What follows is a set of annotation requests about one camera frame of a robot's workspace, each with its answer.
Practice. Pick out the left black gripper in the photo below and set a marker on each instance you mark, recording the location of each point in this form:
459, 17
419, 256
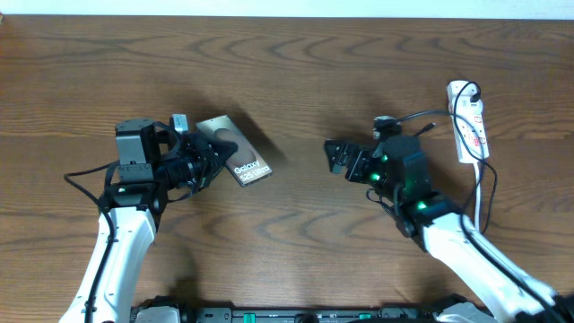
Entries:
210, 164

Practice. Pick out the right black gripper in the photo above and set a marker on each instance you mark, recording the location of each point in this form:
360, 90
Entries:
362, 155

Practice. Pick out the Samsung Galaxy smartphone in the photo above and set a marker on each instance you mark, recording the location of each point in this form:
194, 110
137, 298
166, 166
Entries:
246, 165

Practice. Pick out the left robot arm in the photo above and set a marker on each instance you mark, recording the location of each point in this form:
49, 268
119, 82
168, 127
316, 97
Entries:
153, 159

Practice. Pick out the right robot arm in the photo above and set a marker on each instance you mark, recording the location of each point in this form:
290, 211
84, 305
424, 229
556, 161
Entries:
396, 169

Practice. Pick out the white power strip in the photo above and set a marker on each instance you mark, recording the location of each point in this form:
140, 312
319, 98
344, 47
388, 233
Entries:
466, 107

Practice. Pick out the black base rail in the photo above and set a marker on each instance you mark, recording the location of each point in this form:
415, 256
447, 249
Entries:
454, 308

